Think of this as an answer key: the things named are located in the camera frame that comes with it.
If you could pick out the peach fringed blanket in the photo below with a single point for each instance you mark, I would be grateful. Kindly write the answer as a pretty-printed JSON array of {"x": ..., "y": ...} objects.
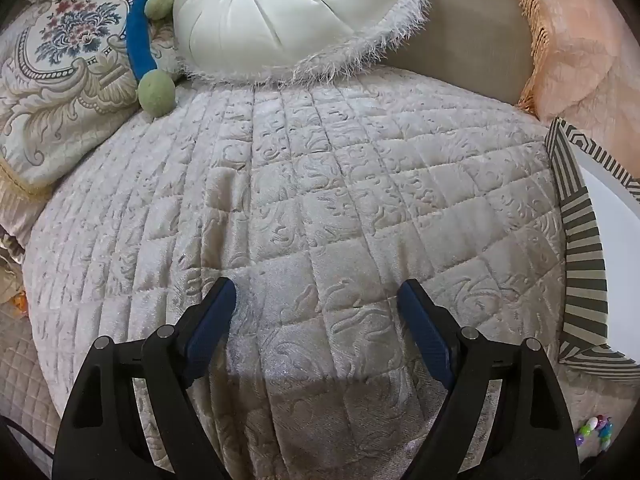
[{"x": 575, "y": 35}]

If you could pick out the striped-rim white tray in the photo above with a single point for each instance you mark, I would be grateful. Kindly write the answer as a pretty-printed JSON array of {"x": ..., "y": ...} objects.
[{"x": 582, "y": 260}]

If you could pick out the small orange object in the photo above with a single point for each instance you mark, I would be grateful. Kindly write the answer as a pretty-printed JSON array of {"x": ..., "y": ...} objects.
[{"x": 17, "y": 304}]

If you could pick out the floral embroidered pillow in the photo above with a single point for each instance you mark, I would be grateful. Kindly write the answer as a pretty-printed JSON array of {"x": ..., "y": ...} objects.
[{"x": 60, "y": 85}]

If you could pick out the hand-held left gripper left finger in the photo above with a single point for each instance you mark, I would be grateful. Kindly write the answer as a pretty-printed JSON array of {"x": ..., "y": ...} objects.
[{"x": 212, "y": 325}]

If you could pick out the beige sofa backrest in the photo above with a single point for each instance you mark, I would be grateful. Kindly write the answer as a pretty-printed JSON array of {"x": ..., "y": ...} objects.
[{"x": 475, "y": 35}]

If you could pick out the beige diamond-quilted mat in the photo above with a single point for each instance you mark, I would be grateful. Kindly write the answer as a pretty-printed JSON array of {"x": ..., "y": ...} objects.
[{"x": 25, "y": 370}]

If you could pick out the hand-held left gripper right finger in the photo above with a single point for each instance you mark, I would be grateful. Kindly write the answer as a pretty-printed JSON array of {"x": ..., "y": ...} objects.
[{"x": 422, "y": 325}]

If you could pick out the green and blue plush toy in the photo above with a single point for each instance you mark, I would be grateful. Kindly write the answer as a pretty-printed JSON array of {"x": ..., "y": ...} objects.
[{"x": 137, "y": 35}]

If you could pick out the cream quilted bed cover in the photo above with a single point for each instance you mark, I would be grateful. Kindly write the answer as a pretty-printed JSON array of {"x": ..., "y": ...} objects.
[{"x": 325, "y": 185}]

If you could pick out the round white fringed cushion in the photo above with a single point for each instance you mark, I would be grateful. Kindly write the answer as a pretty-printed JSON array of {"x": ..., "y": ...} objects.
[{"x": 280, "y": 10}]

